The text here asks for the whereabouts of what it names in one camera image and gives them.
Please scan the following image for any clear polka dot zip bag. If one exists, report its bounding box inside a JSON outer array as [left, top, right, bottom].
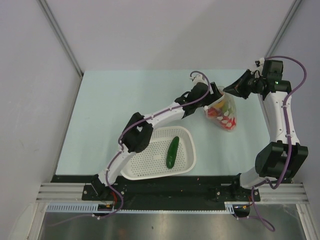
[[203, 86, 237, 132]]

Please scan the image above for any green fake cucumber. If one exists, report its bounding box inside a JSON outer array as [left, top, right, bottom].
[[166, 136, 180, 169]]

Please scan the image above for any orange yellow fake fruit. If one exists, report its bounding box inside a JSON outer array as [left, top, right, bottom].
[[213, 99, 225, 109]]

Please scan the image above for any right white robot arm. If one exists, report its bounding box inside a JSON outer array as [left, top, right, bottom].
[[223, 56, 309, 201]]

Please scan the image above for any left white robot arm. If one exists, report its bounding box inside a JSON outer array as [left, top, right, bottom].
[[91, 82, 223, 200]]

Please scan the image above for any green fake fruit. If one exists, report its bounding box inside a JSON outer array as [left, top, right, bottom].
[[222, 102, 234, 116]]

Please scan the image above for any red fake pepper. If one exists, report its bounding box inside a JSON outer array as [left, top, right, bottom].
[[217, 116, 237, 131]]

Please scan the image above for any white perforated plastic basket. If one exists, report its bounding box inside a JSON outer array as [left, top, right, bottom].
[[120, 126, 197, 181]]

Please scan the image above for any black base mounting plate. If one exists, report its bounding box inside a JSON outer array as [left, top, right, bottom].
[[51, 175, 262, 219]]

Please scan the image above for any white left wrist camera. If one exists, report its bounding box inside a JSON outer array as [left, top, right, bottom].
[[190, 74, 207, 85]]

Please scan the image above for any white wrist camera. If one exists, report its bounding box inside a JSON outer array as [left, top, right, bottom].
[[254, 57, 265, 70], [190, 74, 207, 85]]

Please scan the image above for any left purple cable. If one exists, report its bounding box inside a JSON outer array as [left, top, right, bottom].
[[47, 71, 212, 227]]

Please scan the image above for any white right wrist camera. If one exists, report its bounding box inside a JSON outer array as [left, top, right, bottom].
[[254, 57, 265, 70]]

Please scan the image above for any right aluminium frame post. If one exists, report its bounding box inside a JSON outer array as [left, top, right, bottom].
[[255, 0, 303, 64]]

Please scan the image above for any aluminium frame post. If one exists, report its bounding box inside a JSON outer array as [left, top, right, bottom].
[[255, 0, 303, 64], [36, 0, 84, 79]]

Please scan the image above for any aluminium front rail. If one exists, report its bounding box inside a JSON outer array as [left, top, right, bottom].
[[36, 183, 309, 204]]

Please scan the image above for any white slotted cable duct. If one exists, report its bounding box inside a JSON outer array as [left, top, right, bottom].
[[46, 202, 251, 214]]

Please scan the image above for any left aluminium frame post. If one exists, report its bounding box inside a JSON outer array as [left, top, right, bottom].
[[36, 0, 84, 79]]

